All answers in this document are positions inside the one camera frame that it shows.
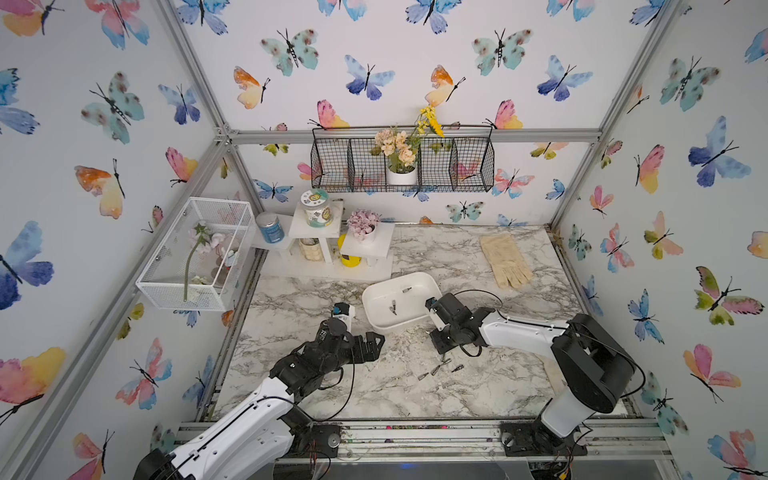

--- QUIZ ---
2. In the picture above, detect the white wire mesh basket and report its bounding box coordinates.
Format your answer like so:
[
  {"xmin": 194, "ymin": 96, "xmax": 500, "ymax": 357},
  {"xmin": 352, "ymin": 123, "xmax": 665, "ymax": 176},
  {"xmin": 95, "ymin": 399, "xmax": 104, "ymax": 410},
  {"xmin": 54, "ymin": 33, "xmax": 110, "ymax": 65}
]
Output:
[{"xmin": 136, "ymin": 197, "xmax": 256, "ymax": 312}]

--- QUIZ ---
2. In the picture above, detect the blue tin can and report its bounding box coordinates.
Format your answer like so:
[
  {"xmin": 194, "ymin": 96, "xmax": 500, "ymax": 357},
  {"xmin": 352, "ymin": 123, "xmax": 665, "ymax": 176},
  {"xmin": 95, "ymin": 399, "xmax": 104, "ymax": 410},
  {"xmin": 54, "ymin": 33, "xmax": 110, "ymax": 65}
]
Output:
[{"xmin": 255, "ymin": 212, "xmax": 285, "ymax": 244}]

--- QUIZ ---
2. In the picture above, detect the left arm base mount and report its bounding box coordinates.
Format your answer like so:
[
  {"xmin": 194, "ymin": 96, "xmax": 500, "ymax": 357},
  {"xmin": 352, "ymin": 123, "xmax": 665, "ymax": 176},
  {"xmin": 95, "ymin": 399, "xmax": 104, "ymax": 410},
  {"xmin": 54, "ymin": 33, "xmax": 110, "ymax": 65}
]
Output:
[{"xmin": 287, "ymin": 424, "xmax": 341, "ymax": 459}]

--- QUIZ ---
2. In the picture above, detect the white stepped display shelf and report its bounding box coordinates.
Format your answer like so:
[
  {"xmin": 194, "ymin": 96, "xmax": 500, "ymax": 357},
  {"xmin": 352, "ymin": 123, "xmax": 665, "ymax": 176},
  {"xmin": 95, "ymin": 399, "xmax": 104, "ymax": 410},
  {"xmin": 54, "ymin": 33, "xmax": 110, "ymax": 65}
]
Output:
[{"xmin": 253, "ymin": 200, "xmax": 395, "ymax": 283}]

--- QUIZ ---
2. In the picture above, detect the beige jar under shelf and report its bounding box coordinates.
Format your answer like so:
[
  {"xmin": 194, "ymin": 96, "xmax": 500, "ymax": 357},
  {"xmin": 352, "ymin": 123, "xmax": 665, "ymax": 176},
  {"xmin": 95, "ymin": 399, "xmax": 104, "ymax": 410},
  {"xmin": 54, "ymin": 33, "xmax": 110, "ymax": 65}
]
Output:
[{"xmin": 299, "ymin": 238, "xmax": 324, "ymax": 262}]

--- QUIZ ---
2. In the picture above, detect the beige work glove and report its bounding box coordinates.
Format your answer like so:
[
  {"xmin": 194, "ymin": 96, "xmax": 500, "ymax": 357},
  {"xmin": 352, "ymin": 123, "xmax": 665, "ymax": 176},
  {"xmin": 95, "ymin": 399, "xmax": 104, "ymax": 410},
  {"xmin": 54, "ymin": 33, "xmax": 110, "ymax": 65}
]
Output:
[{"xmin": 480, "ymin": 233, "xmax": 534, "ymax": 289}]

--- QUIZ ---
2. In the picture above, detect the pink flower pot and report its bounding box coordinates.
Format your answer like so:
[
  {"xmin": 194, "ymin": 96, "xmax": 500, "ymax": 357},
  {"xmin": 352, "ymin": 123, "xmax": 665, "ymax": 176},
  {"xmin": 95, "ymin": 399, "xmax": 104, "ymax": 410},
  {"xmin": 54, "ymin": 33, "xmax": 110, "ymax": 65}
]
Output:
[{"xmin": 347, "ymin": 209, "xmax": 381, "ymax": 242}]

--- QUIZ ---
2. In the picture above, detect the green lidded jar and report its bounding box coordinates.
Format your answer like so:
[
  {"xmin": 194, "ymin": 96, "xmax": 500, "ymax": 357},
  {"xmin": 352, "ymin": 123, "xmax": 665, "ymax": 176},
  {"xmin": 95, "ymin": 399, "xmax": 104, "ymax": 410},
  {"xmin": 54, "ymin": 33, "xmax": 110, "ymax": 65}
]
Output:
[{"xmin": 300, "ymin": 188, "xmax": 333, "ymax": 228}]

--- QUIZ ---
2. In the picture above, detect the black wire wall basket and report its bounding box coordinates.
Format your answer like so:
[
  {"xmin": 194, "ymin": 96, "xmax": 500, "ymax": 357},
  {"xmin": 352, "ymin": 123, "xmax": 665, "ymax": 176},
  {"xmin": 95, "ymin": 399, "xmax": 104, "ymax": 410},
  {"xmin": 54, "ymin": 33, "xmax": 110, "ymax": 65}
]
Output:
[{"xmin": 310, "ymin": 122, "xmax": 496, "ymax": 194}]

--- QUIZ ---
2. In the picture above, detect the yellow round object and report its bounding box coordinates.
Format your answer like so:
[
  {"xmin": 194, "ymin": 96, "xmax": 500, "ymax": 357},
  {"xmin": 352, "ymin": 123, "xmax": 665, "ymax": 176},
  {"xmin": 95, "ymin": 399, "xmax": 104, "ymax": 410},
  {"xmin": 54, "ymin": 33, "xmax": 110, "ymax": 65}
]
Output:
[{"xmin": 337, "ymin": 234, "xmax": 361, "ymax": 268}]

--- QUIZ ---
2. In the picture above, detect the artificial flower stem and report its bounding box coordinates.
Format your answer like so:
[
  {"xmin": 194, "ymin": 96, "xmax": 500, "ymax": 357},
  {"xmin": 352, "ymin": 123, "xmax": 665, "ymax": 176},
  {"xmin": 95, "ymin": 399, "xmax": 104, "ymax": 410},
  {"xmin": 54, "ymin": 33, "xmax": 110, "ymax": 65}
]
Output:
[{"xmin": 182, "ymin": 221, "xmax": 226, "ymax": 302}]

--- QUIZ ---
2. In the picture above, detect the white pot with flowers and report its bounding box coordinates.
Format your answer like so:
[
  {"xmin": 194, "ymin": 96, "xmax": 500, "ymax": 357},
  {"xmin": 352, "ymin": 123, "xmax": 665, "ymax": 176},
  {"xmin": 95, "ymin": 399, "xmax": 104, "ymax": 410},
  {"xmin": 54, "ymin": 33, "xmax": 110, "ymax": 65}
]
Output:
[{"xmin": 370, "ymin": 105, "xmax": 445, "ymax": 187}]

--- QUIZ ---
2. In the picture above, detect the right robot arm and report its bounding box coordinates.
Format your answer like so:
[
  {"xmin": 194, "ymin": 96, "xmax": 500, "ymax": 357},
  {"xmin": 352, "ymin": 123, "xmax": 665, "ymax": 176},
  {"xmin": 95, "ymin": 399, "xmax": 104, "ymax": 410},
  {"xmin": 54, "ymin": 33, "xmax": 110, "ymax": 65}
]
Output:
[{"xmin": 425, "ymin": 293, "xmax": 638, "ymax": 441}]

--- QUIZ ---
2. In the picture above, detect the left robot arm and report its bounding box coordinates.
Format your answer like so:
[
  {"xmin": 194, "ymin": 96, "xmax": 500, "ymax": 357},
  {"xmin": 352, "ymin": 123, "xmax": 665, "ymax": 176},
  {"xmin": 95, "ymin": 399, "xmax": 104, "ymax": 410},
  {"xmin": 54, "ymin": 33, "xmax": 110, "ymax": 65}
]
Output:
[{"xmin": 134, "ymin": 303, "xmax": 385, "ymax": 479}]

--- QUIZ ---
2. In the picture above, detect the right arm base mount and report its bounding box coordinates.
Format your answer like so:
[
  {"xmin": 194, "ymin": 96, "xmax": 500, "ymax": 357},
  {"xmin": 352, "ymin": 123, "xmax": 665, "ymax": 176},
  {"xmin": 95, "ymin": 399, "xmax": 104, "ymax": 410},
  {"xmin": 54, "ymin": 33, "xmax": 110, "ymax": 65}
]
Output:
[{"xmin": 500, "ymin": 420, "xmax": 587, "ymax": 457}]

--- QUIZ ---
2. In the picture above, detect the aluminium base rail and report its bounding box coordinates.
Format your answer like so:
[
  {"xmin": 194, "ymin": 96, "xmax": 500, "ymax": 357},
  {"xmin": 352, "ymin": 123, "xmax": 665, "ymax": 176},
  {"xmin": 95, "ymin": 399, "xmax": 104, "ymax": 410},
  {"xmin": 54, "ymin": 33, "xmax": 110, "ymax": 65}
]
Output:
[{"xmin": 170, "ymin": 418, "xmax": 673, "ymax": 464}]

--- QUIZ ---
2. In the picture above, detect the white plastic storage box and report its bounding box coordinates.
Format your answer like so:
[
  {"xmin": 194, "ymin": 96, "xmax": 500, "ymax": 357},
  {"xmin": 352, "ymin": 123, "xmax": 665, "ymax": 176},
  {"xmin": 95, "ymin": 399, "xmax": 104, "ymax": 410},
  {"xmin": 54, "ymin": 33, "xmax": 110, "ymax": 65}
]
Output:
[{"xmin": 362, "ymin": 272, "xmax": 442, "ymax": 335}]

